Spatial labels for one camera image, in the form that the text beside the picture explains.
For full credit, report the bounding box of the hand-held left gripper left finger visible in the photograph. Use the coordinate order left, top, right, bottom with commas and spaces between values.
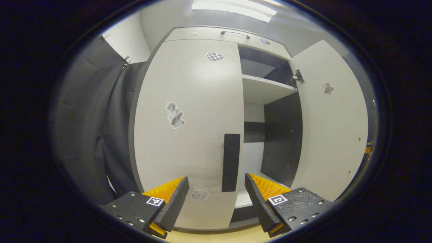
101, 176, 190, 239

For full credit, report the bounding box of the grey double-door shoe cabinet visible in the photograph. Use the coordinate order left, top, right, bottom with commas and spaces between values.
128, 26, 369, 233

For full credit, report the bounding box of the grey cabinet drawer front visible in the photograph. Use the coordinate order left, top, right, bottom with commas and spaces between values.
165, 27, 291, 60

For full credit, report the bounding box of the large ceiling light panel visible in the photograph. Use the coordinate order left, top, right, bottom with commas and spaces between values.
191, 0, 278, 23

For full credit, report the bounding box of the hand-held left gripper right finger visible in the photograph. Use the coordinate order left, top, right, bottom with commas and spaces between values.
245, 173, 338, 238

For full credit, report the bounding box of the black backdrop cloth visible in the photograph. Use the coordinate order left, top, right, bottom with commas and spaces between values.
49, 35, 378, 206

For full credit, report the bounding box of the grey shoe cabinet door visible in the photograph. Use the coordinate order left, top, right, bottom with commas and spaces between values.
290, 40, 369, 202
133, 39, 245, 231

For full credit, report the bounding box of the white cabinet shelf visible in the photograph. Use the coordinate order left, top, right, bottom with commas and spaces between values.
242, 74, 297, 105

